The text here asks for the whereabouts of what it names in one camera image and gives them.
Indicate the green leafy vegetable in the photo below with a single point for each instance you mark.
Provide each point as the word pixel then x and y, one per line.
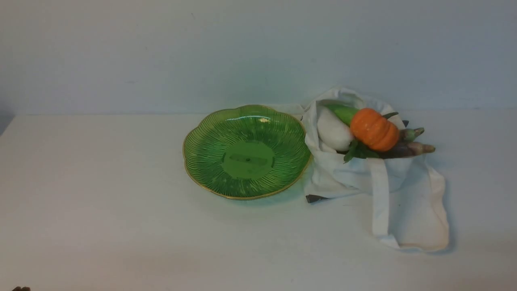
pixel 358 149

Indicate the orange pumpkin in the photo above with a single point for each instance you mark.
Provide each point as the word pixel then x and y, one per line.
pixel 374 130

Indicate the upper purple eggplant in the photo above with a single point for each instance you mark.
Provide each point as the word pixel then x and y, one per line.
pixel 409 135

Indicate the lower purple eggplant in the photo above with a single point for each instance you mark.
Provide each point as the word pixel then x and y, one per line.
pixel 403 150

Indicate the green cucumber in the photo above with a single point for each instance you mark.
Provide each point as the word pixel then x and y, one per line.
pixel 343 112

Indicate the dark object at bottom edge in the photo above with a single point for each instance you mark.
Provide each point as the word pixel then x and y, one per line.
pixel 22 288

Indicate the white radish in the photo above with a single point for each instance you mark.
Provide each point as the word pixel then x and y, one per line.
pixel 332 131

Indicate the green glass plate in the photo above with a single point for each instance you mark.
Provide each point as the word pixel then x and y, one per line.
pixel 247 153

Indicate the white cloth bag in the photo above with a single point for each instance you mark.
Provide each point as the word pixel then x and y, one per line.
pixel 407 193

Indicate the purple eggplant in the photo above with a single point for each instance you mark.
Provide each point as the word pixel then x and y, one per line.
pixel 409 135
pixel 403 150

